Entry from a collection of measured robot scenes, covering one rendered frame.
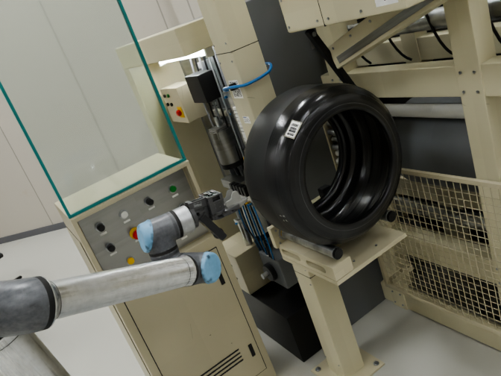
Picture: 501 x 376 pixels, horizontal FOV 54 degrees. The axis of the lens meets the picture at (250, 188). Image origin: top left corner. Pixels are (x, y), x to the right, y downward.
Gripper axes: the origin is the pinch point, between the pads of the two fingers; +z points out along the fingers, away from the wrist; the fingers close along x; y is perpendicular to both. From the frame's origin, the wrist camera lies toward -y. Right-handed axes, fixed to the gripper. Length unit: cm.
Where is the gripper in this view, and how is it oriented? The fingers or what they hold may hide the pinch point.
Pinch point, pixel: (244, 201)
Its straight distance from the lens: 166.5
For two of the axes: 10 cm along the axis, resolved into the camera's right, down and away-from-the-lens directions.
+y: -2.3, -9.3, -3.0
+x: -5.0, -1.5, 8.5
